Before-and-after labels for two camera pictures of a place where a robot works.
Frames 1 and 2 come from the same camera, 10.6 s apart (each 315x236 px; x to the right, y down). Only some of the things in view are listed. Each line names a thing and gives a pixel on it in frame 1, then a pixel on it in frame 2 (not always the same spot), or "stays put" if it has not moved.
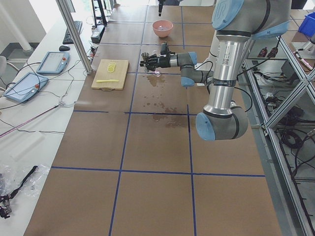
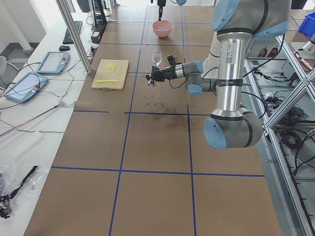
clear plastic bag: x=12 y=176 stays put
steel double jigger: x=145 y=54 to x=151 y=82
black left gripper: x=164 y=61 to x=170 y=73
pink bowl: x=162 y=28 stays put
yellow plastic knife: x=106 y=80 stays put
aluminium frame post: x=75 y=36 stays put
